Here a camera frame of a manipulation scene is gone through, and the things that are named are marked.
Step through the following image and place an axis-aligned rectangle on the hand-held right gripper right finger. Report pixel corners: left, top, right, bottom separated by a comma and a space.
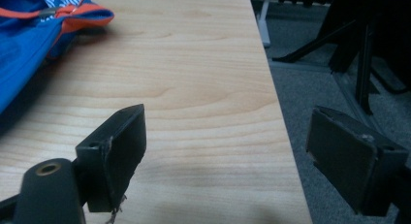
305, 105, 410, 217

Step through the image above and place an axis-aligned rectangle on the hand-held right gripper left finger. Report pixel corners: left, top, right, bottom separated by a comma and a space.
75, 103, 147, 214

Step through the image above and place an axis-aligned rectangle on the blue and orange garment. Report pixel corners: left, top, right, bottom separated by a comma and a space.
0, 0, 115, 115

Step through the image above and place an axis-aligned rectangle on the black metal stand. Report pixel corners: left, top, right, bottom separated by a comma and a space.
271, 0, 411, 115

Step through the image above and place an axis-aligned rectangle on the grey table leg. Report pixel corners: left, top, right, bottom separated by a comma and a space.
257, 0, 273, 49

